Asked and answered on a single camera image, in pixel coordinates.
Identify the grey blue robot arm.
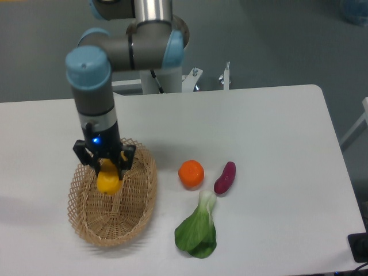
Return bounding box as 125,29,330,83
65,1,185,179

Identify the white frame at right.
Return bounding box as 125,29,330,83
339,97,367,152

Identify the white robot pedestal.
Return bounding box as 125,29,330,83
139,14,190,94

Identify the purple sweet potato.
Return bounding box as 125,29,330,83
214,162,236,194

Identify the woven wicker basket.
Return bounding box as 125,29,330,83
67,138,158,247

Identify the green bok choy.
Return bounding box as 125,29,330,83
174,190,217,259

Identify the orange tangerine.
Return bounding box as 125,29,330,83
178,160,205,190

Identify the black device at table edge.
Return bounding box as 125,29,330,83
347,232,367,263

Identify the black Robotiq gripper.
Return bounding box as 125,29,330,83
72,121,136,181

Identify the white mounting bracket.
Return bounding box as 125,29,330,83
112,60,232,94

